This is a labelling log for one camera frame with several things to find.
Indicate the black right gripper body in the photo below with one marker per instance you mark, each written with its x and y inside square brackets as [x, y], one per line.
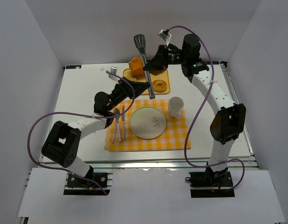
[162, 57]

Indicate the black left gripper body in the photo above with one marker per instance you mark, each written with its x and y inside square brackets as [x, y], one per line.
[129, 87]

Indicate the metal serving tongs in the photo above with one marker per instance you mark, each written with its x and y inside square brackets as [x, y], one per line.
[140, 44]

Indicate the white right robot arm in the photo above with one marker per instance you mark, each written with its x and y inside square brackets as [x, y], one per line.
[229, 117]

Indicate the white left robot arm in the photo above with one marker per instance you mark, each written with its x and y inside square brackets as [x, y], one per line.
[62, 143]

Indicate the sliced toast bread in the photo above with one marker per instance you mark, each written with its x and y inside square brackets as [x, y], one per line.
[131, 78]

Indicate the brown chocolate bread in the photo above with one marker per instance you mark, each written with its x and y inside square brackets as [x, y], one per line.
[155, 73]

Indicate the orange bread loaf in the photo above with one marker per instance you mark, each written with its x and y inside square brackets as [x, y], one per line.
[136, 67]

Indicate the yellow serving tray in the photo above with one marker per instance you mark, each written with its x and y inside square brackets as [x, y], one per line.
[162, 76]

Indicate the silver fork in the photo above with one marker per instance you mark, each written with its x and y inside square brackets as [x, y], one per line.
[117, 112]

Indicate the silver table knife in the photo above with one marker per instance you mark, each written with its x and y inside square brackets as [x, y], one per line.
[123, 122]

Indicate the glazed donut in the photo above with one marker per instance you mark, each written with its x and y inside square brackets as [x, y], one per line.
[159, 85]

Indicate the pale green round plate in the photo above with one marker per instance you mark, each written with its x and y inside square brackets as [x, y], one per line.
[147, 122]

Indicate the yellow checkered placemat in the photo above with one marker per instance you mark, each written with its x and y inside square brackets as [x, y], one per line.
[173, 138]

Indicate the white mug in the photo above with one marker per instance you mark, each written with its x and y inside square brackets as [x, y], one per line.
[175, 107]

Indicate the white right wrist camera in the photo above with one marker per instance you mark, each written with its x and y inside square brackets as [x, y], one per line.
[165, 35]

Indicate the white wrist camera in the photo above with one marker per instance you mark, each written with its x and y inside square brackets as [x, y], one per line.
[165, 35]
[111, 74]

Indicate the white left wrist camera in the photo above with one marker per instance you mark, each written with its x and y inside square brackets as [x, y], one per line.
[111, 74]

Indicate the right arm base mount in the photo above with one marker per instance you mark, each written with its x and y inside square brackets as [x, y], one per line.
[211, 184]

